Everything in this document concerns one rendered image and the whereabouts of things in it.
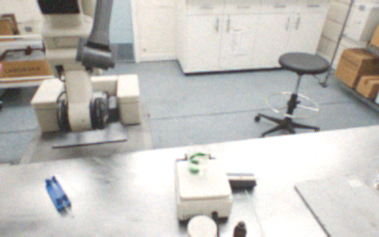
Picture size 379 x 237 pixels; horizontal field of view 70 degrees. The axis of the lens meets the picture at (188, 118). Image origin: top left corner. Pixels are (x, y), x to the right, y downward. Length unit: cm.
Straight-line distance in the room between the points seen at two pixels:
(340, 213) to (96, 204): 61
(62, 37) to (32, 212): 80
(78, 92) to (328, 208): 112
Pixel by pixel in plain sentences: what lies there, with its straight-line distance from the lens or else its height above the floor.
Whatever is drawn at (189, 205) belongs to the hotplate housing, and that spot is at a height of 81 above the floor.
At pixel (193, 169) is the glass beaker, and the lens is 65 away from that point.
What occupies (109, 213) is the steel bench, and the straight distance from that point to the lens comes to 73.
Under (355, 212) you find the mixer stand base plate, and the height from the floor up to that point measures 76.
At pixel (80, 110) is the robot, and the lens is 137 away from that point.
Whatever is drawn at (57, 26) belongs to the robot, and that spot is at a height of 99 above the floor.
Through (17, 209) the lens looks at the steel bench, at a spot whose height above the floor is 75.
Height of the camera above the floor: 131
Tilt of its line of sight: 33 degrees down
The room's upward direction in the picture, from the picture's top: 2 degrees clockwise
